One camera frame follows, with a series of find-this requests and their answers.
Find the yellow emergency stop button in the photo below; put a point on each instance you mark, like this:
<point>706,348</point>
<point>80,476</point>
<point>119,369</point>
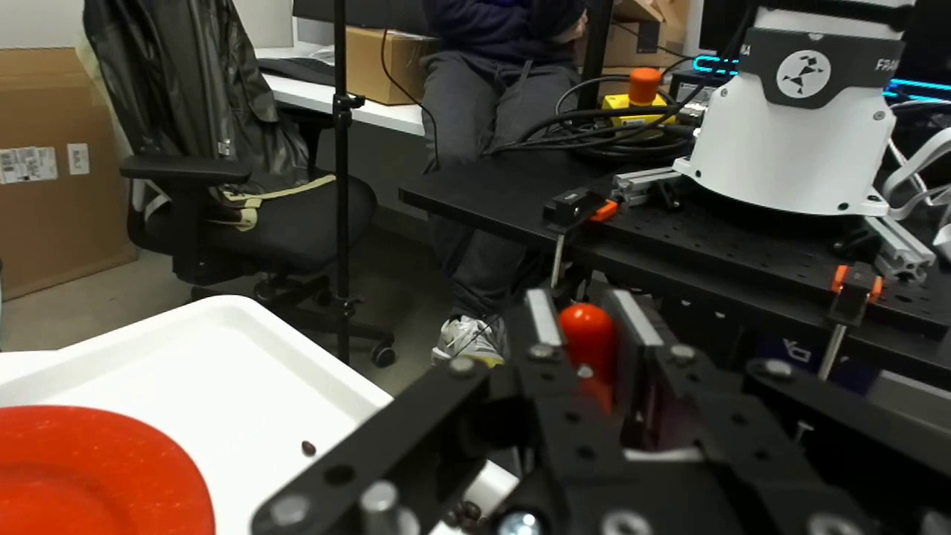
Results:
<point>639,98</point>

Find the white desk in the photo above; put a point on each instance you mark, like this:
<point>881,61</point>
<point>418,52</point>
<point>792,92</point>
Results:
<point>315,92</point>

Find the blue bin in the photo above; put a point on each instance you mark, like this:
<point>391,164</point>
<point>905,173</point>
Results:
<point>792,351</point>

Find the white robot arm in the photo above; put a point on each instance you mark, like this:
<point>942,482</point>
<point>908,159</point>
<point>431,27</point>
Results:
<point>792,149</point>

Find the red plate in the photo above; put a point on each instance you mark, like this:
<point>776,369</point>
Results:
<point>91,476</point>

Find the white plastic block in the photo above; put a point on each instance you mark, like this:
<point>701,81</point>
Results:
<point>942,235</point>

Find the black robot cart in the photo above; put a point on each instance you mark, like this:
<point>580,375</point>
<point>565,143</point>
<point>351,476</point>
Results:
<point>694,240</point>

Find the orange black bar clamp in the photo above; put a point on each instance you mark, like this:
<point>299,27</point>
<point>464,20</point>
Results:
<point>574,210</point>
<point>853,286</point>

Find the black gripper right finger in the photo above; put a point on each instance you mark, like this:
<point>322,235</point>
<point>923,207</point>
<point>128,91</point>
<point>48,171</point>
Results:
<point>655,361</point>

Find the black camera stand pole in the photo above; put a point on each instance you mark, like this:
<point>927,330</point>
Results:
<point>342,196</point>

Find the seated person grey trousers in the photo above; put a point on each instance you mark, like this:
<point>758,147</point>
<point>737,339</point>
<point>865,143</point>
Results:
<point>477,98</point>

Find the white plastic tray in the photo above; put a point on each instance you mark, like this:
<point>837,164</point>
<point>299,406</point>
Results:
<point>196,367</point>

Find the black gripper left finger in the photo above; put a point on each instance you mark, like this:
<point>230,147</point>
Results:
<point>535,336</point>

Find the aluminium mounting bracket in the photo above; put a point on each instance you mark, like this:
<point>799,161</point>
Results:
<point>642,183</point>
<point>905,253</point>

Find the cardboard box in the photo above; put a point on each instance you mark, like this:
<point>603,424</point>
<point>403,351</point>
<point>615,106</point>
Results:
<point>382,63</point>
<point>633,46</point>
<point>59,226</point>

